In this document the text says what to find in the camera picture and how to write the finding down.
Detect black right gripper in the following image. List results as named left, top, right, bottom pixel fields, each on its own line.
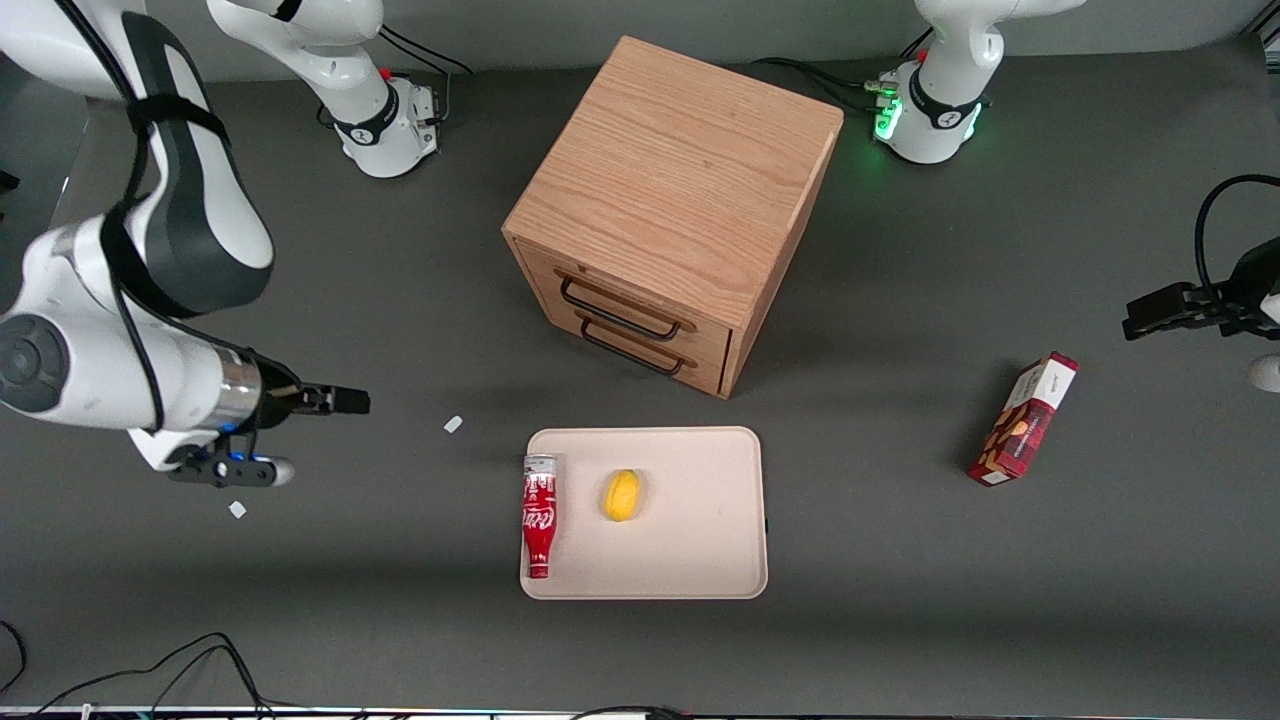
left=244, top=358, right=372, bottom=433

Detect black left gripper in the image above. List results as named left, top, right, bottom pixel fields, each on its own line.
left=1121, top=237, right=1280, bottom=342

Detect red coke bottle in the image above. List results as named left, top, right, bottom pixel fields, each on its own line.
left=522, top=454, right=558, bottom=580

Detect beige plastic tray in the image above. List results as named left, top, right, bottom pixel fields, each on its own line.
left=520, top=427, right=769, bottom=601

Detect red snack box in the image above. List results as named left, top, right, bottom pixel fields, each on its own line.
left=968, top=352, right=1080, bottom=488

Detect yellow lemon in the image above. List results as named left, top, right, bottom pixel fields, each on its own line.
left=602, top=469, right=642, bottom=522

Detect wooden drawer cabinet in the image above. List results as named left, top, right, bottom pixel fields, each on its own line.
left=502, top=36, right=844, bottom=400

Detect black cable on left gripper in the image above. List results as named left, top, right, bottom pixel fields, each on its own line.
left=1194, top=174, right=1280, bottom=293

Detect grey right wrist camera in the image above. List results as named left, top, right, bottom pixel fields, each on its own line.
left=164, top=450, right=297, bottom=490

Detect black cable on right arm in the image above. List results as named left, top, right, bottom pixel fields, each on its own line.
left=55, top=0, right=301, bottom=433

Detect black cables at table edge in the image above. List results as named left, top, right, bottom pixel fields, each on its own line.
left=0, top=620, right=276, bottom=720

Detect black metal drawer handle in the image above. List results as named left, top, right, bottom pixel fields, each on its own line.
left=559, top=276, right=684, bottom=342
left=579, top=317, right=687, bottom=378

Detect black right arm base cable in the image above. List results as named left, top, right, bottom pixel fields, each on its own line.
left=372, top=24, right=477, bottom=123

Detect black arm base cable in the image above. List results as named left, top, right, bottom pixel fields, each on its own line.
left=750, top=28, right=936, bottom=117
left=372, top=24, right=477, bottom=123

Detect black left arm base cable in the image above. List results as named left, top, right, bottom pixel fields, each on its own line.
left=750, top=28, right=936, bottom=117

